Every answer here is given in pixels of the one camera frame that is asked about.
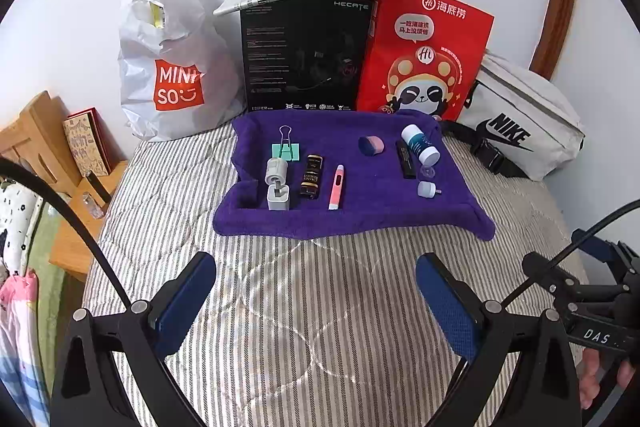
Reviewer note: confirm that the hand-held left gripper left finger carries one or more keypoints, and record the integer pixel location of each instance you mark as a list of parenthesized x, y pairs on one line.
[(185, 302)]

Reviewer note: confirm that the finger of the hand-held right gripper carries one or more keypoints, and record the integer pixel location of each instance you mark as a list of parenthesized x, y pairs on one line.
[(547, 272), (595, 247)]

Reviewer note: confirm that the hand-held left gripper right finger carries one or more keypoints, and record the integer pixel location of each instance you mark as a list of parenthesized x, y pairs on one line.
[(445, 302)]

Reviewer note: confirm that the white round plug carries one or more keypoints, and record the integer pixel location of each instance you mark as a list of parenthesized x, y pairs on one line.
[(427, 189)]

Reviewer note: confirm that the clear plastic cap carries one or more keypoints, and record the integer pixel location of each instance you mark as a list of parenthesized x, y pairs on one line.
[(427, 171)]

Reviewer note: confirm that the white charger plug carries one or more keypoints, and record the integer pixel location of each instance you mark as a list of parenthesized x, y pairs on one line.
[(278, 199)]

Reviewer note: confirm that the black flash drive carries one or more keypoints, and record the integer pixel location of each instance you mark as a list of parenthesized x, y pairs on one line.
[(406, 162)]

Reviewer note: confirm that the pink pen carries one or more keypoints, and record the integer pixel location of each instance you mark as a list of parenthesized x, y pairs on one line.
[(337, 187)]

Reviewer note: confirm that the grey white cylinder adapter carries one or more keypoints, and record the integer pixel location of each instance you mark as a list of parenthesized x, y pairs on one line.
[(276, 171)]

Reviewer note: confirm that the white blue bottle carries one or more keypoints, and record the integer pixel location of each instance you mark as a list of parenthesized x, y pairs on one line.
[(420, 143)]

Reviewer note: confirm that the pink blue eraser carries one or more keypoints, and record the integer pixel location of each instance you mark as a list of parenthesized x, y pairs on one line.
[(371, 145)]

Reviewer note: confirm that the black gold tube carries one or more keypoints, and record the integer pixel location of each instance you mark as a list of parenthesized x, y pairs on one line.
[(311, 177)]

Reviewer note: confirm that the green binder clip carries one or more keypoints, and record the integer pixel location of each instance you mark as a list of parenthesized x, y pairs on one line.
[(284, 150)]

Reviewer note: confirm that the person's right hand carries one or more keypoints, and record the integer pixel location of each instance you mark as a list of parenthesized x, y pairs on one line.
[(595, 377)]

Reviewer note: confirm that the wooden bedside table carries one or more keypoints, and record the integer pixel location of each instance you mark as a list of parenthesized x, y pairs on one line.
[(75, 247)]

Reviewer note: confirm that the striped bed sheet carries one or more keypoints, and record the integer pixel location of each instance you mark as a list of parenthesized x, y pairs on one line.
[(310, 307)]

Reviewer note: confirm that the purple towel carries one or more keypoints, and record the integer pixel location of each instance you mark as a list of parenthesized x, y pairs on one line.
[(360, 207)]

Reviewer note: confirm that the small glass jar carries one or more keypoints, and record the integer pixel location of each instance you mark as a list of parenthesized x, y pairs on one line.
[(92, 206)]

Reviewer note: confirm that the pink blue striped cloth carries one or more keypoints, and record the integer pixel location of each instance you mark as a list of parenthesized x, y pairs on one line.
[(20, 322)]

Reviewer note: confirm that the white waist bag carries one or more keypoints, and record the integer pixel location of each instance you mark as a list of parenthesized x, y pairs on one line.
[(520, 97)]

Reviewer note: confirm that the patterned book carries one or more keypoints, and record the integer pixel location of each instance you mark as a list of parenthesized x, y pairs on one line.
[(87, 142)]

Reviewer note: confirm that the white floral cloth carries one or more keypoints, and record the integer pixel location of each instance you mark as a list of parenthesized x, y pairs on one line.
[(17, 217)]

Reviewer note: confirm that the white plastic shopping bag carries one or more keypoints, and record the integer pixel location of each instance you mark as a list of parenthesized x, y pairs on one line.
[(165, 47)]

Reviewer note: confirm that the red paper bag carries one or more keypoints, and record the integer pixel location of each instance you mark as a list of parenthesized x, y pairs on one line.
[(425, 37)]

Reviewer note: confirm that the black cardboard box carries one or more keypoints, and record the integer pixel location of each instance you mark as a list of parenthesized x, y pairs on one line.
[(300, 47)]

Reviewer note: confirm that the brown wooden frame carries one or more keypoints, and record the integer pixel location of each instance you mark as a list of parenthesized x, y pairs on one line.
[(557, 7)]

